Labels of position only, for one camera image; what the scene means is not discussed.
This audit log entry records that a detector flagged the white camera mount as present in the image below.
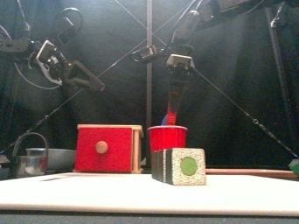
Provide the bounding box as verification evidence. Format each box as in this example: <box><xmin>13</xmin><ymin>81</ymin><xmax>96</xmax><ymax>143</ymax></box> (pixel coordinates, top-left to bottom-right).
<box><xmin>166</xmin><ymin>53</ymin><xmax>196</xmax><ymax>72</ymax></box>
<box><xmin>35</xmin><ymin>39</ymin><xmax>64</xmax><ymax>87</ymax></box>

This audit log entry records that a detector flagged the black narrow strip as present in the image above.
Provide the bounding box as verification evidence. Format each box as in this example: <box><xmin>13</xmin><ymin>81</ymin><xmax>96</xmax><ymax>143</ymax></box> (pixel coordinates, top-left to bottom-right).
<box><xmin>40</xmin><ymin>174</ymin><xmax>73</xmax><ymax>182</ymax></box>

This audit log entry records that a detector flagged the blue plastic utensil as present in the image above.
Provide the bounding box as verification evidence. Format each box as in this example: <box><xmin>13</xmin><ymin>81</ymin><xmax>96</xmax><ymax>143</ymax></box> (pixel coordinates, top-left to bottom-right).
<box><xmin>160</xmin><ymin>113</ymin><xmax>174</xmax><ymax>127</ymax></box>

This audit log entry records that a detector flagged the dark green toy sushi roll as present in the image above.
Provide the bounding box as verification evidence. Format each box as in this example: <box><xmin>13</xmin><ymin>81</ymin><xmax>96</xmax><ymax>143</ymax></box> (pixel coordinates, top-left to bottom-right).
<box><xmin>151</xmin><ymin>147</ymin><xmax>208</xmax><ymax>186</ymax></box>

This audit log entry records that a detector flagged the red plastic cup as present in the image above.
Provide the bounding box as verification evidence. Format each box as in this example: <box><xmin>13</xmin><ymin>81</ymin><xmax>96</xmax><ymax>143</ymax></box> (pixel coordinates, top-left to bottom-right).
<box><xmin>146</xmin><ymin>125</ymin><xmax>190</xmax><ymax>153</ymax></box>

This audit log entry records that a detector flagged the pink rectangular tray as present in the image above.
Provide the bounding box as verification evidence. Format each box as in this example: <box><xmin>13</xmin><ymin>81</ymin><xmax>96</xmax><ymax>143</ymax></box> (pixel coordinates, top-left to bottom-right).
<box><xmin>204</xmin><ymin>168</ymin><xmax>299</xmax><ymax>179</ymax></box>

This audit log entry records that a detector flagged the wooden box with red front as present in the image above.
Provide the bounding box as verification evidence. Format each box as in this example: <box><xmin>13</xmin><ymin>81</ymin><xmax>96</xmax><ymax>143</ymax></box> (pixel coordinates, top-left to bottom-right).
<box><xmin>73</xmin><ymin>123</ymin><xmax>146</xmax><ymax>174</ymax></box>

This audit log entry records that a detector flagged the small metal pot with handle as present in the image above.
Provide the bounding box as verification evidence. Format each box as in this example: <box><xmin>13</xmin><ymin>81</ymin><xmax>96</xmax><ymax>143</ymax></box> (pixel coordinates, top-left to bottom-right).
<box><xmin>11</xmin><ymin>131</ymin><xmax>51</xmax><ymax>178</ymax></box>

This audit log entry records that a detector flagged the white cutting board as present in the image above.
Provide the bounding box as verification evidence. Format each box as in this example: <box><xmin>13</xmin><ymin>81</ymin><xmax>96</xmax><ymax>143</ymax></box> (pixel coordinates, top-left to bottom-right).
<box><xmin>0</xmin><ymin>171</ymin><xmax>299</xmax><ymax>217</ymax></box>

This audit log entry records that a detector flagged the grey left arm cable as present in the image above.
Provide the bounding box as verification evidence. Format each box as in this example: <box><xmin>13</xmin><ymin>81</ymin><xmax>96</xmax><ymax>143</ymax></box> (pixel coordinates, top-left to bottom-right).
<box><xmin>13</xmin><ymin>60</ymin><xmax>61</xmax><ymax>91</ymax></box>

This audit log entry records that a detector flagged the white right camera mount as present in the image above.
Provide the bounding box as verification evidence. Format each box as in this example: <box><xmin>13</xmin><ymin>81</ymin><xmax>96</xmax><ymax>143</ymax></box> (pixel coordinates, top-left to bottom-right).
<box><xmin>166</xmin><ymin>53</ymin><xmax>196</xmax><ymax>72</ymax></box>

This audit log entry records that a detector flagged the red toy knife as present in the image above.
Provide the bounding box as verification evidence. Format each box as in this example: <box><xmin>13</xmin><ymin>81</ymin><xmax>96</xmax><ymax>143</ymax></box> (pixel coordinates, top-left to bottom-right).
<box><xmin>167</xmin><ymin>90</ymin><xmax>182</xmax><ymax>127</ymax></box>

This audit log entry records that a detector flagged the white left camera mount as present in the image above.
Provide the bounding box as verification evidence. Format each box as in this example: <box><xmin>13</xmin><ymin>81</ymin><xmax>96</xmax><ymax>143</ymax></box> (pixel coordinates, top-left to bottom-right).
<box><xmin>35</xmin><ymin>39</ymin><xmax>64</xmax><ymax>87</ymax></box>

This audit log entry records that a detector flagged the grey metal bowl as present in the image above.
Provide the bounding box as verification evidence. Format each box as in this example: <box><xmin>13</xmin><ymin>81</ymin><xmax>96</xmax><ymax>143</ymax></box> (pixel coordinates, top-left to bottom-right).
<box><xmin>24</xmin><ymin>147</ymin><xmax>77</xmax><ymax>172</ymax></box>

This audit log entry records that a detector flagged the metal frame pole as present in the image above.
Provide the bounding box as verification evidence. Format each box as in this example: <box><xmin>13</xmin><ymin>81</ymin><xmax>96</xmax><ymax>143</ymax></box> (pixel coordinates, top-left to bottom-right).
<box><xmin>144</xmin><ymin>0</ymin><xmax>155</xmax><ymax>168</ymax></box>
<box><xmin>266</xmin><ymin>7</ymin><xmax>295</xmax><ymax>142</ymax></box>

